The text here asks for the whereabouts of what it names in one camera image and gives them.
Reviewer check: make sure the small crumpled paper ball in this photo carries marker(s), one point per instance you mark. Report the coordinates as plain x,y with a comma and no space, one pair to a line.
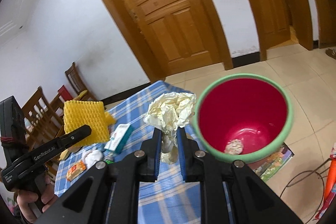
234,147

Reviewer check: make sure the yellow foam fruit net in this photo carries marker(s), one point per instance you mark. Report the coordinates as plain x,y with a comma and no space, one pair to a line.
84,113

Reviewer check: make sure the teal and white box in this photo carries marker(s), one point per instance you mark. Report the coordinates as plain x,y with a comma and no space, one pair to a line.
119,138

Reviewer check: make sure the person's left hand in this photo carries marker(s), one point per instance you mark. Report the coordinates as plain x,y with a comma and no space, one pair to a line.
25,200

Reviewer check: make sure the colourful picture book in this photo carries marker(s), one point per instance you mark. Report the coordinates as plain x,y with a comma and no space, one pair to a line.
273,161

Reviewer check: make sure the wooden chair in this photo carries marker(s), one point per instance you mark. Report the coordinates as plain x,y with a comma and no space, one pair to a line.
73,77
36,106
56,104

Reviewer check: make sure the plain wooden door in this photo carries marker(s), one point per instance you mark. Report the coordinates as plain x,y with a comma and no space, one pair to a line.
325,22

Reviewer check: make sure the yellow seat cushion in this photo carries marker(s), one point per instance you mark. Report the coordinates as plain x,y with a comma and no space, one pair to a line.
82,94

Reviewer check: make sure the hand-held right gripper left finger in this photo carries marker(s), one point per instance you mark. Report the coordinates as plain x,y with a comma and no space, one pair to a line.
157,151

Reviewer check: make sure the orange snack packet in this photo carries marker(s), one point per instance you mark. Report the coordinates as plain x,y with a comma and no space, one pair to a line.
76,170

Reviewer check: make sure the blue plaid tablecloth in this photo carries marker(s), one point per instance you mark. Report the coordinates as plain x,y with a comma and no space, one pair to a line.
170,200

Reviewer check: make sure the red bin with green rim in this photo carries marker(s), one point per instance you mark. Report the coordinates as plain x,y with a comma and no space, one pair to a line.
241,108

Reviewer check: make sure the small yellow foam piece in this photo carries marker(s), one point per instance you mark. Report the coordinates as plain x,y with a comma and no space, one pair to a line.
109,119

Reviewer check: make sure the orange and red toy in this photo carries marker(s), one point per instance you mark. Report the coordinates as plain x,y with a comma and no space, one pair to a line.
331,174

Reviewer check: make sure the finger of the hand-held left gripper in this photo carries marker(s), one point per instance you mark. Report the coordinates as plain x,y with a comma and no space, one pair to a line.
76,134

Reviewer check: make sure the panelled wooden door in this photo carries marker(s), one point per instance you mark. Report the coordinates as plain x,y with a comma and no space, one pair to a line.
265,3
157,3

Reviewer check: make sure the red stool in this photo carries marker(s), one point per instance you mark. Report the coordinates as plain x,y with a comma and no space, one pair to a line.
63,91

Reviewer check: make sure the yellow peel scrap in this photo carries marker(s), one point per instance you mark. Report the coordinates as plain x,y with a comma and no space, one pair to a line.
64,154

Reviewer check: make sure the small green wrapper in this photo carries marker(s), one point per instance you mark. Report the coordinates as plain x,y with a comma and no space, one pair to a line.
109,160

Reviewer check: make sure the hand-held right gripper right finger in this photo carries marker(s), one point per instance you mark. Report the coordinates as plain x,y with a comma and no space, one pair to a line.
182,153

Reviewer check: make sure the cream paper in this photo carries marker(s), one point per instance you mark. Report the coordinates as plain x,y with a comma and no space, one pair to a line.
170,111

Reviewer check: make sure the white crumpled tissue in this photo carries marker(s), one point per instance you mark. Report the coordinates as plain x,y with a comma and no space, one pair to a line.
92,157

